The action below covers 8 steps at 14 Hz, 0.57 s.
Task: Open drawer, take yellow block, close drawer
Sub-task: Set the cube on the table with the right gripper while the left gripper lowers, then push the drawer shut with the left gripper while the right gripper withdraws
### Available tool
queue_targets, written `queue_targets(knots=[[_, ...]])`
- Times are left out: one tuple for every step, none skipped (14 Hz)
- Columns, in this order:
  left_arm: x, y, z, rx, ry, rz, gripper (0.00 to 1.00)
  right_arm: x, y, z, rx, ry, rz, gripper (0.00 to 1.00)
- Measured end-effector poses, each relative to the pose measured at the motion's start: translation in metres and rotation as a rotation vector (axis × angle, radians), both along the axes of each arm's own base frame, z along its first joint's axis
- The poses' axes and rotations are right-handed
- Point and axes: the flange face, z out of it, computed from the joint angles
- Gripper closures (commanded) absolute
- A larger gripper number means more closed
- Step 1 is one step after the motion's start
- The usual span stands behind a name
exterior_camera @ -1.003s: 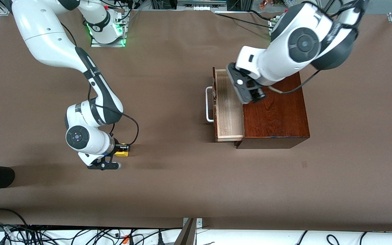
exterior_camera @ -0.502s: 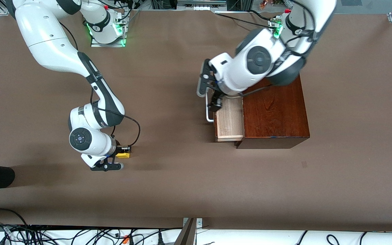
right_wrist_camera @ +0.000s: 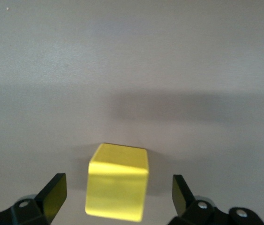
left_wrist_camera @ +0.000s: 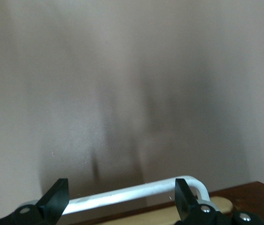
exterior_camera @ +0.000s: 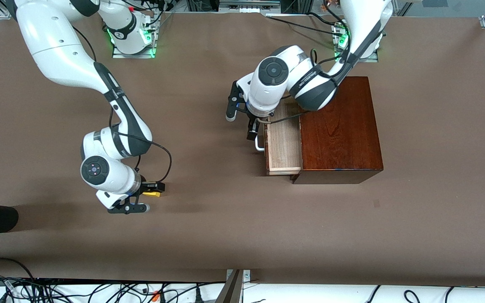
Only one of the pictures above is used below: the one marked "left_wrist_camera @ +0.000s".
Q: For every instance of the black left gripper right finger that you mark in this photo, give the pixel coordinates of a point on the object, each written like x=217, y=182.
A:
x=188, y=208

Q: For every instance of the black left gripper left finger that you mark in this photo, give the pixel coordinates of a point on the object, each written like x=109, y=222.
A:
x=52, y=204

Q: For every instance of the light wooden drawer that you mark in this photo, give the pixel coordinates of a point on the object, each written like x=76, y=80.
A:
x=223, y=204

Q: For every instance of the dark red-brown wooden cabinet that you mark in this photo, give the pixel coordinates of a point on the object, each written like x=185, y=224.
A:
x=258, y=199

